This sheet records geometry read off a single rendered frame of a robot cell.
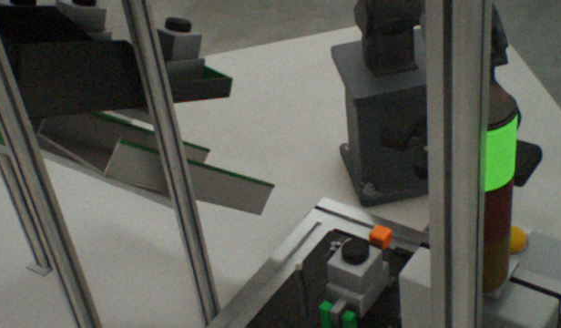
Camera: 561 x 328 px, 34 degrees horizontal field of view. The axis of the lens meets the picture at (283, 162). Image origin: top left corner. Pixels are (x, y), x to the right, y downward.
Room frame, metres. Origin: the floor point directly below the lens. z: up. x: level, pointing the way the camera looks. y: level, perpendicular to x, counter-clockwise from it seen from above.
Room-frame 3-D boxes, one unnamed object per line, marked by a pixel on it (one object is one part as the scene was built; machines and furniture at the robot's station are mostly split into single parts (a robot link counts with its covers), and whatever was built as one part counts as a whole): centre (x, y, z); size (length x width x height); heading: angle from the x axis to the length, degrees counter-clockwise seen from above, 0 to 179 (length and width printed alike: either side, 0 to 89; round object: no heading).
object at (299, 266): (0.71, 0.00, 1.03); 0.01 x 0.01 x 0.08; 51
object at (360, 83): (1.10, -0.17, 0.96); 0.15 x 0.15 x 0.20; 6
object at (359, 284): (0.69, -0.06, 1.06); 0.08 x 0.04 x 0.07; 141
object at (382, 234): (0.73, -0.09, 1.04); 0.04 x 0.02 x 0.08; 141
